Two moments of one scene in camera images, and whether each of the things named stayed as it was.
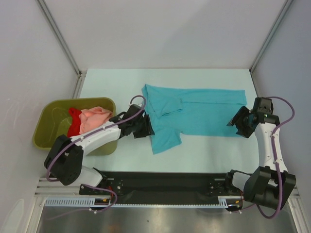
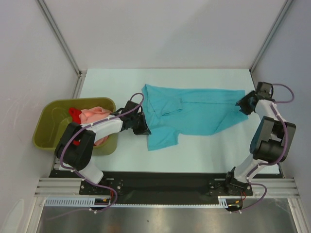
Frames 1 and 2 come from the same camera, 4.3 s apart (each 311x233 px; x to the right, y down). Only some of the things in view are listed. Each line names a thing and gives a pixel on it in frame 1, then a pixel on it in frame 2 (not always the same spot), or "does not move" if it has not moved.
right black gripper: [242, 131] → [242, 103]
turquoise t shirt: [175, 112] does not move
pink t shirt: [92, 118] does not move
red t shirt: [74, 128] does not move
